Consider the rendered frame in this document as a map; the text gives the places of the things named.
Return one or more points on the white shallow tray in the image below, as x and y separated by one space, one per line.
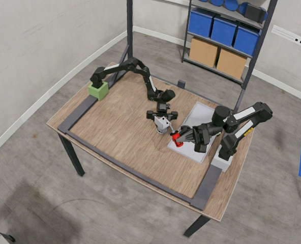
198 115

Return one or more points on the grey cylinder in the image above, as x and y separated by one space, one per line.
161 131

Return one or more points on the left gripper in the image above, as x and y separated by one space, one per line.
188 134

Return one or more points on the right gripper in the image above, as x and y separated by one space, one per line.
161 113

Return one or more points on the red screwdriver handle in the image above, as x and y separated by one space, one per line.
175 135

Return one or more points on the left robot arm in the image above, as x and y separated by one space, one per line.
223 119

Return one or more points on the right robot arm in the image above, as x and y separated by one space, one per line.
130 65

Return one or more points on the white bracket with holes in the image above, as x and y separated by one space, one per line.
162 124

